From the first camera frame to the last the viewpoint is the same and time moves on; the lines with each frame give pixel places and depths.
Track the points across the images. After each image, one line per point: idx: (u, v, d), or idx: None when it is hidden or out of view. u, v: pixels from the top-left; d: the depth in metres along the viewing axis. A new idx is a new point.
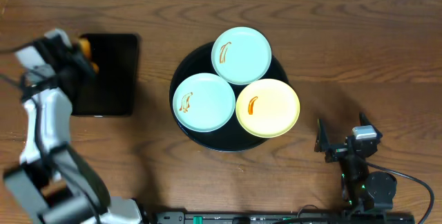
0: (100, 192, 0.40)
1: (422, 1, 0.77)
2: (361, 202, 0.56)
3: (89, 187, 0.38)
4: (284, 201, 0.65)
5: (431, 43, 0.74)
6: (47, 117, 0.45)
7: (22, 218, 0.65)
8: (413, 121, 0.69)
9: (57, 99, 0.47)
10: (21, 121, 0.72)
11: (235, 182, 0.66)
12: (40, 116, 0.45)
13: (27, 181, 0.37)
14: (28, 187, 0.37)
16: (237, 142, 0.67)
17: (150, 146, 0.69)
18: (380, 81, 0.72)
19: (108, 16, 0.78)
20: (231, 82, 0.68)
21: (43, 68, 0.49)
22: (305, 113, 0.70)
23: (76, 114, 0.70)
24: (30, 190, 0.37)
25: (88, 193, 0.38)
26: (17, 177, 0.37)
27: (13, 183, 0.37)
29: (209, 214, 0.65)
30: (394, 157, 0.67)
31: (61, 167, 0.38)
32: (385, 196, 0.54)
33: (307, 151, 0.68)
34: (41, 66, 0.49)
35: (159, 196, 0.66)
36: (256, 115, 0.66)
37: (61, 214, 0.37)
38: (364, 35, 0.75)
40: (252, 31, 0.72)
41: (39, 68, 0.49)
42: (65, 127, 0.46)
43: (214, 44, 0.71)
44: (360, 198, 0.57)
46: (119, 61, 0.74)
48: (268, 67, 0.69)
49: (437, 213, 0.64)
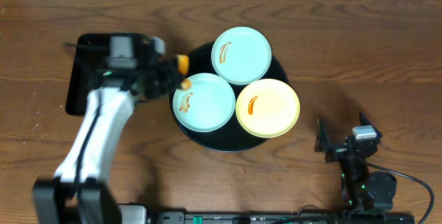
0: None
1: (423, 2, 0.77)
2: (362, 202, 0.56)
3: (99, 211, 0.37)
4: (284, 201, 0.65)
5: (431, 43, 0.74)
6: (101, 131, 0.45)
7: (21, 218, 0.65)
8: (413, 121, 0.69)
9: (121, 105, 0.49)
10: (20, 121, 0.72)
11: (235, 182, 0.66)
12: (94, 124, 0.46)
13: (48, 197, 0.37)
14: (50, 209, 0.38)
16: (236, 142, 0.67)
17: (150, 146, 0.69)
18: (380, 81, 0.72)
19: (108, 16, 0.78)
20: (230, 82, 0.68)
21: (126, 58, 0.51)
22: (305, 113, 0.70)
23: (76, 115, 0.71)
24: (51, 213, 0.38)
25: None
26: (43, 196, 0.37)
27: (40, 200, 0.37)
29: (208, 214, 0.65)
30: (394, 157, 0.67)
31: (83, 201, 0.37)
32: (385, 197, 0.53)
33: (307, 151, 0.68)
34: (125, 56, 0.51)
35: (159, 196, 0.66)
36: (256, 115, 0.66)
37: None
38: (364, 35, 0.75)
40: (252, 31, 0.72)
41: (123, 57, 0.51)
42: (110, 152, 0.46)
43: (214, 44, 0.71)
44: (360, 199, 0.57)
46: None
48: (268, 67, 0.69)
49: (437, 213, 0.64)
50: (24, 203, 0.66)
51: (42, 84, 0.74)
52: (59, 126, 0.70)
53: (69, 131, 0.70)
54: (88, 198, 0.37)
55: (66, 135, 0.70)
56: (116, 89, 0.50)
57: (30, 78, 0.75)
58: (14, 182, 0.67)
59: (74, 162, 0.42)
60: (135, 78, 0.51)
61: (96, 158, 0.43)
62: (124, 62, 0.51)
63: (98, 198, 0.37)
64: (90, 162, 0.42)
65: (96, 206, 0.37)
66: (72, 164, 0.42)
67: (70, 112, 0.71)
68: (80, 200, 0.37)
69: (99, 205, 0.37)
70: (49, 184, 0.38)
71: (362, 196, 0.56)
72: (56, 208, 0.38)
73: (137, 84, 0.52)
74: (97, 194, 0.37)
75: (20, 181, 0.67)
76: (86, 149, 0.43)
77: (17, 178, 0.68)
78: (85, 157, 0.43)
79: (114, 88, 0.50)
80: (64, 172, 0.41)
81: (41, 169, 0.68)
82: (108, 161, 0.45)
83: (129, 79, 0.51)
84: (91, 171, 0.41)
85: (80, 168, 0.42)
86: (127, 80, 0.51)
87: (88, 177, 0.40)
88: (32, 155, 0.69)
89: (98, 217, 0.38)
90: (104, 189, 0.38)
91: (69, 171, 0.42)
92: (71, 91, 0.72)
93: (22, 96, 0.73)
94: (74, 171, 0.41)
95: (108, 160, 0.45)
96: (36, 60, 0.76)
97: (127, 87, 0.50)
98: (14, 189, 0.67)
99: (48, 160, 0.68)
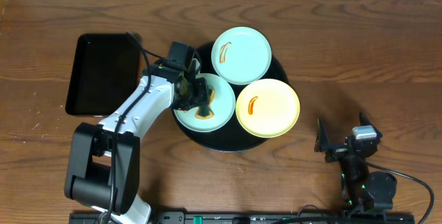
0: (126, 193, 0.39)
1: (422, 2, 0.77)
2: (362, 202, 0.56)
3: (128, 164, 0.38)
4: (285, 201, 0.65)
5: (431, 43, 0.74)
6: (146, 101, 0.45)
7: (21, 218, 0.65)
8: (414, 122, 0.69)
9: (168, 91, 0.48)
10: (20, 121, 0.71)
11: (235, 182, 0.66)
12: (141, 96, 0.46)
13: (88, 138, 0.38)
14: (85, 153, 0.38)
16: (236, 142, 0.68)
17: (151, 146, 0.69)
18: (380, 81, 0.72)
19: (108, 16, 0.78)
20: (231, 82, 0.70)
21: (179, 63, 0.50)
22: (306, 113, 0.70)
23: (76, 114, 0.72)
24: (82, 157, 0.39)
25: (116, 191, 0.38)
26: (82, 137, 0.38)
27: (78, 140, 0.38)
29: (209, 214, 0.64)
30: (394, 157, 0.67)
31: (117, 151, 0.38)
32: (386, 198, 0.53)
33: (307, 151, 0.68)
34: (179, 61, 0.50)
35: (159, 196, 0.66)
36: (256, 115, 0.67)
37: (86, 191, 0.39)
38: (364, 34, 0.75)
40: (252, 31, 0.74)
41: (176, 62, 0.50)
42: (147, 124, 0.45)
43: (214, 44, 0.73)
44: (361, 199, 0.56)
46: (119, 61, 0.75)
48: (268, 67, 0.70)
49: (437, 214, 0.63)
50: (25, 202, 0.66)
51: (43, 84, 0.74)
52: (59, 126, 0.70)
53: (68, 131, 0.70)
54: (123, 148, 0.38)
55: (66, 135, 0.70)
56: (164, 80, 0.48)
57: (31, 78, 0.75)
58: (14, 182, 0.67)
59: (117, 118, 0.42)
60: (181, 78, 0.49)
61: (136, 122, 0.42)
62: (175, 65, 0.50)
63: (130, 151, 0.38)
64: (131, 123, 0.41)
65: (127, 158, 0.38)
66: (114, 118, 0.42)
67: (70, 112, 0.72)
68: (114, 149, 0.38)
69: (129, 158, 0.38)
70: (91, 129, 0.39)
71: (362, 196, 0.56)
72: (89, 151, 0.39)
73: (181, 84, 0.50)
74: (130, 148, 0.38)
75: (20, 180, 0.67)
76: (130, 111, 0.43)
77: (17, 177, 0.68)
78: (126, 117, 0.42)
79: (163, 79, 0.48)
80: (105, 123, 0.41)
81: (41, 169, 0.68)
82: (141, 133, 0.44)
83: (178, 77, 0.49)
84: (129, 130, 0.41)
85: (121, 124, 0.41)
86: (175, 76, 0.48)
87: (125, 133, 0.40)
88: (32, 155, 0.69)
89: (124, 171, 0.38)
90: (138, 146, 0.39)
91: (110, 123, 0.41)
92: (72, 91, 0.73)
93: (22, 96, 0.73)
94: (114, 124, 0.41)
95: (143, 131, 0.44)
96: (36, 60, 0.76)
97: (175, 81, 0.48)
98: (14, 189, 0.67)
99: (48, 159, 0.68)
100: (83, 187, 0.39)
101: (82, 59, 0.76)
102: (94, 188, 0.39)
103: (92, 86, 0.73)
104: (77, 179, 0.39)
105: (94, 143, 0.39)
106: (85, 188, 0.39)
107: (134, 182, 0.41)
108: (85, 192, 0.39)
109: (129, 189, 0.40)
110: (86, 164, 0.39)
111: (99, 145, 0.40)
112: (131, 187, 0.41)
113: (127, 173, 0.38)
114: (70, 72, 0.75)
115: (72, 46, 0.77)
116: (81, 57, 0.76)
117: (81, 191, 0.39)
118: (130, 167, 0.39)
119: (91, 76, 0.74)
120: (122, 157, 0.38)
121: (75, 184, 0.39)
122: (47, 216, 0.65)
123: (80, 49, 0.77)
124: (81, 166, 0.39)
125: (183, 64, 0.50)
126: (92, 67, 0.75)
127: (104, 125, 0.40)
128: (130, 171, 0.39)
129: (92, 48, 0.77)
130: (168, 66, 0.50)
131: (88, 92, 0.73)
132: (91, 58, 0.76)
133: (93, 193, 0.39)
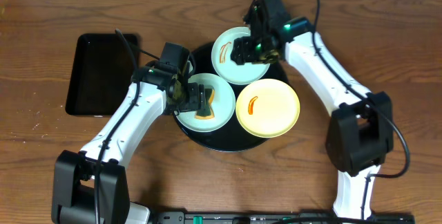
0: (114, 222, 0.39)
1: (423, 2, 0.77)
2: (272, 19, 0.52)
3: (112, 194, 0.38)
4: (285, 201, 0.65)
5: (431, 43, 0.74)
6: (132, 119, 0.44)
7: (23, 218, 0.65)
8: (414, 122, 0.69)
9: (159, 101, 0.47)
10: (19, 120, 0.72)
11: (235, 182, 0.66)
12: (128, 110, 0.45)
13: (70, 169, 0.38)
14: (68, 182, 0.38)
16: (237, 142, 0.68)
17: (151, 146, 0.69)
18: (381, 81, 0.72)
19: (108, 16, 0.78)
20: (231, 82, 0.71)
21: (173, 66, 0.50)
22: (306, 113, 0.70)
23: (76, 114, 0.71)
24: (65, 188, 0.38)
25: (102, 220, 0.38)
26: (64, 168, 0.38)
27: (61, 169, 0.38)
29: (209, 214, 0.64)
30: (394, 157, 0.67)
31: (101, 182, 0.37)
32: (282, 13, 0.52)
33: (307, 151, 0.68)
34: (171, 63, 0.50)
35: (159, 196, 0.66)
36: (256, 115, 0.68)
37: (74, 218, 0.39)
38: (364, 35, 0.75)
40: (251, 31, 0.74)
41: (169, 64, 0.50)
42: (134, 142, 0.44)
43: (214, 44, 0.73)
44: (276, 13, 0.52)
46: (117, 61, 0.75)
48: (267, 67, 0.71)
49: (437, 213, 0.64)
50: (25, 203, 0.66)
51: (43, 84, 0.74)
52: (59, 126, 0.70)
53: (69, 131, 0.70)
54: (107, 179, 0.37)
55: (67, 135, 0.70)
56: (155, 88, 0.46)
57: (31, 77, 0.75)
58: (14, 182, 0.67)
59: (101, 143, 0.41)
60: (173, 81, 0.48)
61: (121, 145, 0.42)
62: (169, 67, 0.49)
63: (114, 183, 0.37)
64: (116, 148, 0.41)
65: (112, 189, 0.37)
66: (99, 144, 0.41)
67: (70, 112, 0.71)
68: (98, 180, 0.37)
69: (113, 190, 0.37)
70: (74, 157, 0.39)
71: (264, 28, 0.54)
72: (72, 180, 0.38)
73: (174, 87, 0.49)
74: (115, 178, 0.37)
75: (20, 180, 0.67)
76: (115, 133, 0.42)
77: (17, 177, 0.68)
78: (111, 140, 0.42)
79: (153, 86, 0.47)
80: (89, 150, 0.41)
81: (41, 169, 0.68)
82: (130, 153, 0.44)
83: (170, 81, 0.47)
84: (114, 158, 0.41)
85: (105, 149, 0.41)
86: (167, 80, 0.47)
87: (110, 161, 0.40)
88: (32, 155, 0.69)
89: (109, 200, 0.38)
90: (123, 175, 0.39)
91: (94, 150, 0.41)
92: (72, 91, 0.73)
93: (22, 96, 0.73)
94: (98, 151, 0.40)
95: (130, 152, 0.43)
96: (36, 60, 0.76)
97: (166, 88, 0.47)
98: (14, 189, 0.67)
99: (48, 160, 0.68)
100: (70, 213, 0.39)
101: (81, 59, 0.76)
102: (81, 214, 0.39)
103: (91, 86, 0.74)
104: (63, 206, 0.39)
105: (79, 170, 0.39)
106: (72, 213, 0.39)
107: (123, 207, 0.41)
108: (72, 217, 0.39)
109: (118, 217, 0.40)
110: (70, 193, 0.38)
111: (83, 171, 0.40)
112: (121, 213, 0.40)
113: (112, 204, 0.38)
114: (69, 73, 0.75)
115: (71, 46, 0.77)
116: (81, 56, 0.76)
117: (68, 216, 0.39)
118: (116, 197, 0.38)
119: (92, 76, 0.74)
120: (106, 187, 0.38)
121: (62, 210, 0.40)
122: (47, 216, 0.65)
123: (79, 48, 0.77)
124: (65, 195, 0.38)
125: (176, 66, 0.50)
126: (92, 68, 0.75)
127: (87, 153, 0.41)
128: (116, 201, 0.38)
129: (92, 48, 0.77)
130: (161, 68, 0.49)
131: (88, 92, 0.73)
132: (90, 59, 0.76)
133: (81, 219, 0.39)
